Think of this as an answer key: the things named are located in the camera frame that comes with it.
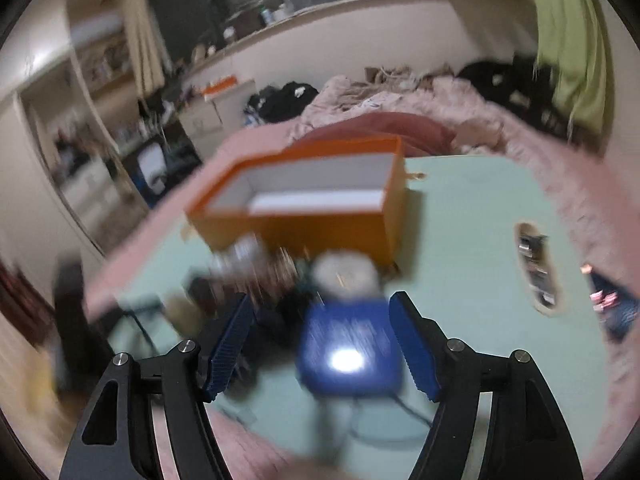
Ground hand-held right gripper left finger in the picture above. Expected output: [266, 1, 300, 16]
[59, 292, 257, 480]

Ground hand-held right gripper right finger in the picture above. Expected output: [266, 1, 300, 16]
[389, 290, 585, 480]

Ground black lace-trimmed garment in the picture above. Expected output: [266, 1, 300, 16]
[245, 285, 321, 356]

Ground blue tissue packet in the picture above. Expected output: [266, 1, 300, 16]
[295, 297, 403, 396]

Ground orange cardboard box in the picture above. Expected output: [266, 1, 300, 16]
[187, 135, 408, 266]

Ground mint cartoon-print desktop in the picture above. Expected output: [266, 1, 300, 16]
[107, 155, 616, 461]

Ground foil wrappers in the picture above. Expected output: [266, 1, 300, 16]
[517, 225, 558, 311]

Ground white curved object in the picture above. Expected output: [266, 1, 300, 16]
[137, 142, 168, 196]

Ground white open shelf unit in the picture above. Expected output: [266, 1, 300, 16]
[20, 25, 151, 251]

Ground dark blue cloth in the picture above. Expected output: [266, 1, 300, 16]
[582, 262, 640, 343]

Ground dusty rose cushion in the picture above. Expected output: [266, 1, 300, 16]
[300, 112, 456, 158]

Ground white drawer cabinet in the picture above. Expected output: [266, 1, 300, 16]
[177, 77, 258, 158]

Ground black white-striped clothes pile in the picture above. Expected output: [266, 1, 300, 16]
[245, 80, 321, 123]

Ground small orange box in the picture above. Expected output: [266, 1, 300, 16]
[200, 76, 240, 101]

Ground beige knit cloth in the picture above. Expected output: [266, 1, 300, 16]
[365, 65, 426, 92]

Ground beige curtain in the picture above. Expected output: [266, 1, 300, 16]
[120, 0, 167, 101]

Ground light green hanging cloth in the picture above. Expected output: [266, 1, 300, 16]
[530, 0, 613, 136]

